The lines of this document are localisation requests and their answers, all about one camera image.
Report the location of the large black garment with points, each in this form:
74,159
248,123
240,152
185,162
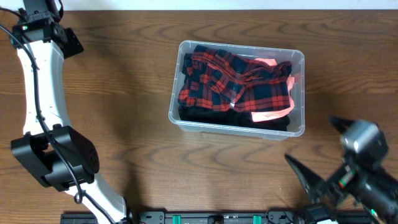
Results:
205,115

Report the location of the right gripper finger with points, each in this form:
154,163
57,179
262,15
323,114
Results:
311,182
341,124

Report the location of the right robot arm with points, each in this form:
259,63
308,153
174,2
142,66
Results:
388,213

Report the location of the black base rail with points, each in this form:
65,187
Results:
271,216

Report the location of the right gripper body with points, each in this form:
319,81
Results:
349,183

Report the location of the red plaid flannel shirt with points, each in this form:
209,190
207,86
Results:
223,81

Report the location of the clear plastic storage bin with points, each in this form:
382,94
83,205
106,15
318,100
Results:
297,117

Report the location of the pink garment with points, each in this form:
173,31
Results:
267,116

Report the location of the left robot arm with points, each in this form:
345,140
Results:
50,149

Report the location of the small black garment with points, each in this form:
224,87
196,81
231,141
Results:
187,65

